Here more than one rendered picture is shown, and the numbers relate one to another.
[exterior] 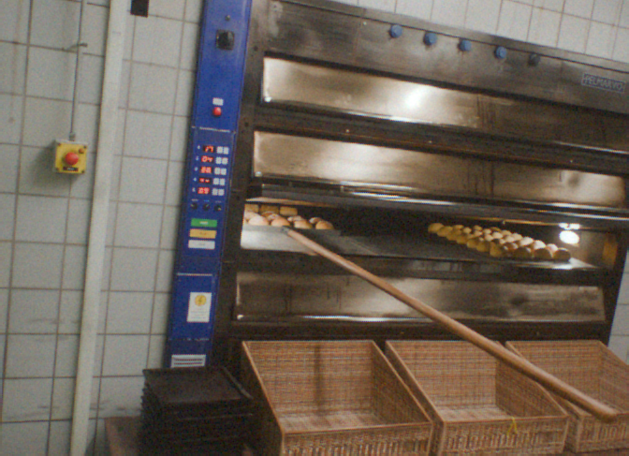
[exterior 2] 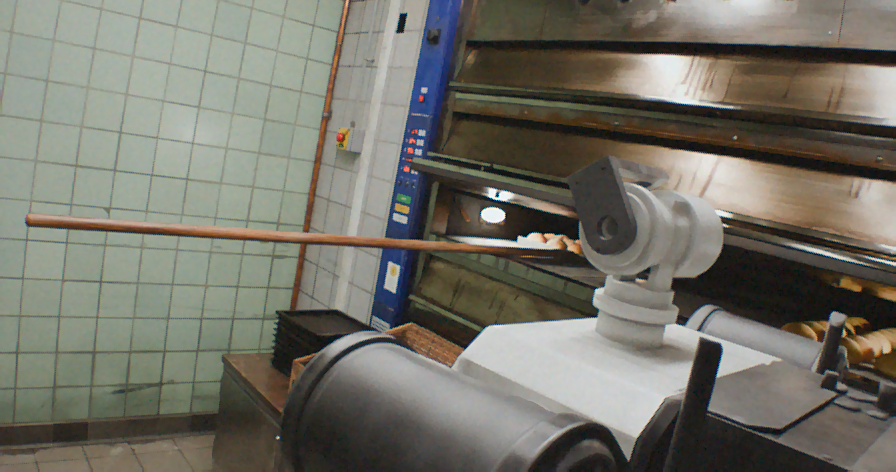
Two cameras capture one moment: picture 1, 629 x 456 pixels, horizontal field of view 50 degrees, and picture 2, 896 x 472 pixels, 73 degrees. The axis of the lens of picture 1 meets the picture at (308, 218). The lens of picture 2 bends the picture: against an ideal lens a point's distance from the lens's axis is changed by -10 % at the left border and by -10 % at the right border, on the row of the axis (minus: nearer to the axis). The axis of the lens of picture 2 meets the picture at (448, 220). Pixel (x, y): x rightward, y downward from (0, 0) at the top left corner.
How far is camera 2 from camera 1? 2.71 m
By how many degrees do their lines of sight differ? 72
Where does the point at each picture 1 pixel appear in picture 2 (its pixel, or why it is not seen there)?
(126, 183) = (377, 162)
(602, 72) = not seen: outside the picture
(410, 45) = (600, 6)
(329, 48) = (520, 28)
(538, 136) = (787, 107)
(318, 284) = (488, 289)
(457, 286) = not seen: hidden behind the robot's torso
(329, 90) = (512, 69)
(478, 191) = not seen: hidden behind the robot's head
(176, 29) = (416, 37)
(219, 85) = (426, 76)
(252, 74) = (456, 64)
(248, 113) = (449, 100)
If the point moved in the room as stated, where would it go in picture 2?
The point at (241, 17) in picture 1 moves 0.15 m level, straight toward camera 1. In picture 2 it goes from (446, 15) to (409, 5)
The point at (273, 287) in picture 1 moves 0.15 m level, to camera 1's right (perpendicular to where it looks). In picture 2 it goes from (451, 280) to (464, 290)
